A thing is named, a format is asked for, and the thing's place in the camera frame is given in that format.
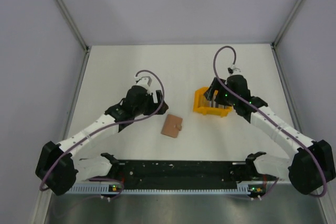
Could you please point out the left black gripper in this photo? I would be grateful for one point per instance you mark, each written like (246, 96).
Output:
(154, 106)

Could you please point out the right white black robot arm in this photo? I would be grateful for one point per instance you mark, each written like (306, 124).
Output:
(309, 165)

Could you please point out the yellow plastic bin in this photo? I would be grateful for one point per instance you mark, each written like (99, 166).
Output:
(208, 111)

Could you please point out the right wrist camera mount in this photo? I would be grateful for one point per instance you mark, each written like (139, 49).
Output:
(233, 70)

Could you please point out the tan leather card holder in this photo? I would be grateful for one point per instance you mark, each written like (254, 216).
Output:
(172, 126)

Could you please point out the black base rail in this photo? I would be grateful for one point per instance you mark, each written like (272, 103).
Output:
(180, 175)

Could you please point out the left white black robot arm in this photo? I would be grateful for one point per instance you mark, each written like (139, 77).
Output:
(60, 165)

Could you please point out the stack of striped cards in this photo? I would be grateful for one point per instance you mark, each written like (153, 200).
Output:
(210, 104)

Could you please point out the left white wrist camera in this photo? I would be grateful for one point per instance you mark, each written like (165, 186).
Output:
(143, 81)

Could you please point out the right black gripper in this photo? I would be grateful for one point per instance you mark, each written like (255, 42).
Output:
(215, 85)

